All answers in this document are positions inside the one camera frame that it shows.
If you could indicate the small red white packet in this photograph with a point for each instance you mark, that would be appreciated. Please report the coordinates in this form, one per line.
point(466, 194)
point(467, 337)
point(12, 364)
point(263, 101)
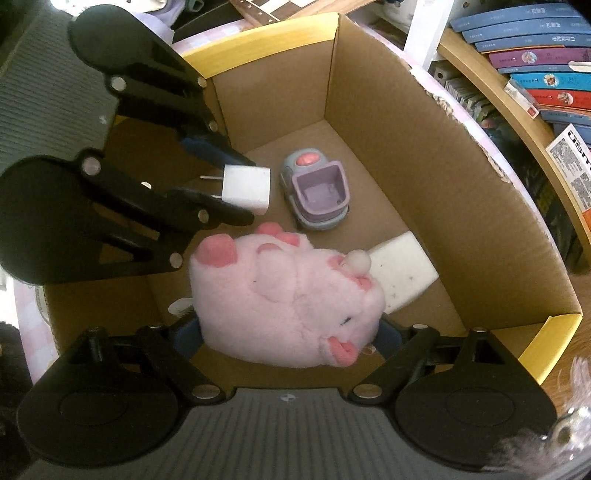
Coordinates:
point(521, 99)

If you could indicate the pink plush pig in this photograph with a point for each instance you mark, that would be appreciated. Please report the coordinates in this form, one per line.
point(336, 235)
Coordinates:
point(286, 300)

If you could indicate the white cube charger plug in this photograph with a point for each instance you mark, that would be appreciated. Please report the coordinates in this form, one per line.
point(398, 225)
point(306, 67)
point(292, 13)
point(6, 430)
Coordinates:
point(244, 189)

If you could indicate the yellow cardboard box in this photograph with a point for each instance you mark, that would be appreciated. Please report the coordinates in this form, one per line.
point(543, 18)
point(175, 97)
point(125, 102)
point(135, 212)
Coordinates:
point(415, 161)

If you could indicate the row of colourful books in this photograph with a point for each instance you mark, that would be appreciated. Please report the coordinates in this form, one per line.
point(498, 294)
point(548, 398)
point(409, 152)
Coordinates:
point(531, 60)

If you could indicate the white foam block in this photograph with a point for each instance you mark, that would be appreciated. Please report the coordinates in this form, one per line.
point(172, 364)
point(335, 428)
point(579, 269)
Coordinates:
point(406, 272)

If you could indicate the curved wooden shelf board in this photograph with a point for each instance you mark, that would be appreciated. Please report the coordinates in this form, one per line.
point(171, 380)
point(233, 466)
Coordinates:
point(498, 101)

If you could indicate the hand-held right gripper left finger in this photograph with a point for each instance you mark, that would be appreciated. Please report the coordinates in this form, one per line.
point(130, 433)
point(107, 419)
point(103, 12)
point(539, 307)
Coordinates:
point(184, 341)

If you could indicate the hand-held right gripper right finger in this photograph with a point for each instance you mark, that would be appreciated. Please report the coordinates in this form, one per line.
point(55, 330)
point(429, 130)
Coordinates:
point(390, 341)

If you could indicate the orange box with white label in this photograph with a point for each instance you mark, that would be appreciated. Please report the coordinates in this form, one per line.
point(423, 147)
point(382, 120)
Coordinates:
point(572, 166)

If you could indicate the fluffy grey pompom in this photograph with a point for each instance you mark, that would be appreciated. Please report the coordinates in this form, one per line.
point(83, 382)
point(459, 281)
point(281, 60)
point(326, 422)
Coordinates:
point(531, 447)

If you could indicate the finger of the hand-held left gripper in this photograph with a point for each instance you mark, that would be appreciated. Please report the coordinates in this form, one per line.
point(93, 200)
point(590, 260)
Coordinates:
point(221, 213)
point(207, 147)

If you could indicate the white bookshelf frame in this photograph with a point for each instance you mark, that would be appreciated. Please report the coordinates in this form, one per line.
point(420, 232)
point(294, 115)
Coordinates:
point(425, 27)

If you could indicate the grey purple toy car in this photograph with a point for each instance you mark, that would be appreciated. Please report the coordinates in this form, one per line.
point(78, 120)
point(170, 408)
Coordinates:
point(318, 189)

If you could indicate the wooden chessboard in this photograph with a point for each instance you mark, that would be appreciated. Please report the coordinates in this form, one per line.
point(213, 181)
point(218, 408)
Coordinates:
point(258, 9)

